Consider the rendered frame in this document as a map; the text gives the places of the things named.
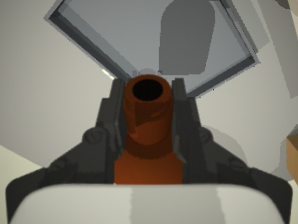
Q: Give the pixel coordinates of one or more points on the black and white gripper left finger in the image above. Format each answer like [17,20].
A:
[87,160]

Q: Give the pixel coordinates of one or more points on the brown glass bottle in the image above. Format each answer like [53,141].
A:
[148,158]

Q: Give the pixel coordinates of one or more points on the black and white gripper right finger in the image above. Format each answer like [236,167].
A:
[206,162]

